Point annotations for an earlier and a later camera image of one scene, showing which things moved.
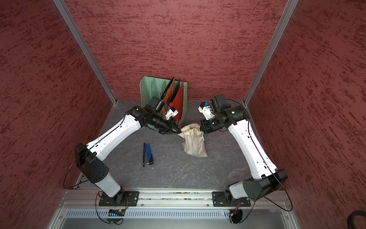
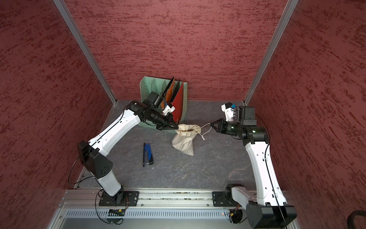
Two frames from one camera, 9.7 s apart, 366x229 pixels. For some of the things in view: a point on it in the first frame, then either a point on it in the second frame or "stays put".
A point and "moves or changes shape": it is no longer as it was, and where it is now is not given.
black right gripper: (205, 127) -> (221, 127)
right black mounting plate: (226, 199) stays put
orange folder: (167, 98) stays put
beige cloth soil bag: (193, 143) moves or changes shape
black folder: (167, 88) stays put
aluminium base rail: (89, 199) stays put
